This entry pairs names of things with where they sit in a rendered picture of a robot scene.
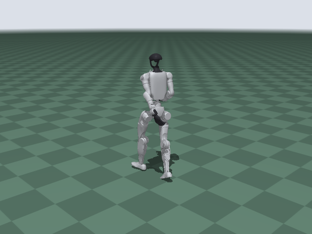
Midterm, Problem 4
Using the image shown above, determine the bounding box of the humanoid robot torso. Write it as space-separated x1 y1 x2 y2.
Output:
147 69 167 118

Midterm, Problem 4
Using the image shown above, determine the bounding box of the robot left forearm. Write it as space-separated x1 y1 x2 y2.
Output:
143 92 156 115

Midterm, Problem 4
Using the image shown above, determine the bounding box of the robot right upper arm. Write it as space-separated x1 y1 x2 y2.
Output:
166 72 175 97

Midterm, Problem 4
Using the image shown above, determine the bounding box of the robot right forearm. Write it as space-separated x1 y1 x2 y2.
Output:
160 94 173 101

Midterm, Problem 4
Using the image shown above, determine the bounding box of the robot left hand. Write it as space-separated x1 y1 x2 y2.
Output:
152 109 166 126

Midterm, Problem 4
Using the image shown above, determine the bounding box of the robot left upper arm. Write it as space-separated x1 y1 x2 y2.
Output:
140 73 151 97

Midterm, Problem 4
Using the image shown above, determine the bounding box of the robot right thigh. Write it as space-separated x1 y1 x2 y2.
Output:
159 111 171 149

